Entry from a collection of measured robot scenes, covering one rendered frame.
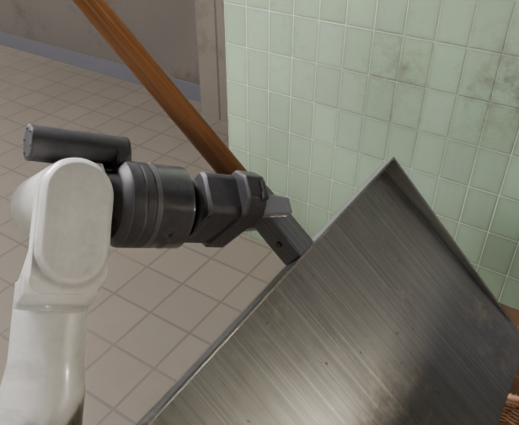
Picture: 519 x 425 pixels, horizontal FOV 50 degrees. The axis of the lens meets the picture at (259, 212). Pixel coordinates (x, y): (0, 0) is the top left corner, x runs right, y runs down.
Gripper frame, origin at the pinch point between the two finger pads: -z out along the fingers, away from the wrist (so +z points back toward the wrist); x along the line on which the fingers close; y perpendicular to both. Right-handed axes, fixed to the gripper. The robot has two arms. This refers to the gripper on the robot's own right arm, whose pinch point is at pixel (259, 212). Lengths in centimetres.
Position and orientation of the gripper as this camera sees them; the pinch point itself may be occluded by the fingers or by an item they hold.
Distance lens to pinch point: 65.8
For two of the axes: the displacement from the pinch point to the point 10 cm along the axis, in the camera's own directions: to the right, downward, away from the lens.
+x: 5.4, -4.2, -7.3
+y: -2.1, -9.0, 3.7
